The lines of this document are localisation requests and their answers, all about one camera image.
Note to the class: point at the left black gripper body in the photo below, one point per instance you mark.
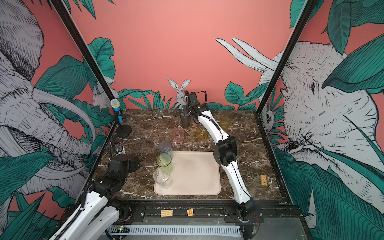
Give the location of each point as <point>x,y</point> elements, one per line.
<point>131,167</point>

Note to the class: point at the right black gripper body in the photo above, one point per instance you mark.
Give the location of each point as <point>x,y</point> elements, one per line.
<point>188,110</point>

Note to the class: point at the dark grey tall glass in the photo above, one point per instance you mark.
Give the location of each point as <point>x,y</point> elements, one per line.
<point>185,120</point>

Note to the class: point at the tall yellow glass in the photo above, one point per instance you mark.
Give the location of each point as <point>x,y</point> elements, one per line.
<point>226,121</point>

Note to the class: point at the light green tall glass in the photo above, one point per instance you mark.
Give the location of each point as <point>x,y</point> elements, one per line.
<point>164,163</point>

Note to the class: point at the clear faceted glass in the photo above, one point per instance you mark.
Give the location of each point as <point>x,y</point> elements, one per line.
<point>162,178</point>

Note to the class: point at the blue tall plastic glass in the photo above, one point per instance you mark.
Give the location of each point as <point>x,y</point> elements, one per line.
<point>165,147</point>

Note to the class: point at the beige plastic tray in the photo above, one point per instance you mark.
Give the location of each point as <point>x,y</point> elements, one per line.
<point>193,173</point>

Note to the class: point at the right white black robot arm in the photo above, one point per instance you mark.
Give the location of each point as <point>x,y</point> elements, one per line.
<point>225,154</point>

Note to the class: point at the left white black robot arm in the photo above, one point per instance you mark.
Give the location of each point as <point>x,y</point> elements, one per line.
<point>99,208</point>

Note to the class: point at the short yellow glass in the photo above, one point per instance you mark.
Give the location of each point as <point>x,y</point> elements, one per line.
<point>201,133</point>

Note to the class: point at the pink short glass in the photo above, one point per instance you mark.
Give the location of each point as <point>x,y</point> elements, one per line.
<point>178,135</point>

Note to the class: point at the microphone on black stand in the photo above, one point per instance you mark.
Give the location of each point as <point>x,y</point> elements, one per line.
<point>122,130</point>

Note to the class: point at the orange letter A tag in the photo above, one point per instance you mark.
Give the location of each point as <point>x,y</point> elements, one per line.
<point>190,212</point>

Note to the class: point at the small wooden block on table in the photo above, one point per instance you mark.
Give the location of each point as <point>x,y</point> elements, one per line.
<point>264,181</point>

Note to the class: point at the white ventilated strip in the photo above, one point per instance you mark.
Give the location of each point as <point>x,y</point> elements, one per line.
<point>164,230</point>

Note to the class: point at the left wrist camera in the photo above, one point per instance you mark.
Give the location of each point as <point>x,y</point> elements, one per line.
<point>119,149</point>

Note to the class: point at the wooden block on rail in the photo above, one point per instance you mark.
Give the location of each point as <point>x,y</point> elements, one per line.
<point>166,213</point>

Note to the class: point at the black front rail base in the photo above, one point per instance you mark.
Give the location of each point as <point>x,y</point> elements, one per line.
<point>274,217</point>

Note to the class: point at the right black frame post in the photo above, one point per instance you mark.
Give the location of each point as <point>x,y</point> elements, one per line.
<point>297,31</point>

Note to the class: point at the black frame post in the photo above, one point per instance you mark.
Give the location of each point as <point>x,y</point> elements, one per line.
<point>297,31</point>
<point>66,18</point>

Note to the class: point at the left black frame post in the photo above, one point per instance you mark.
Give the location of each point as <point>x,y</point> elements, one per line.
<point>66,18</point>

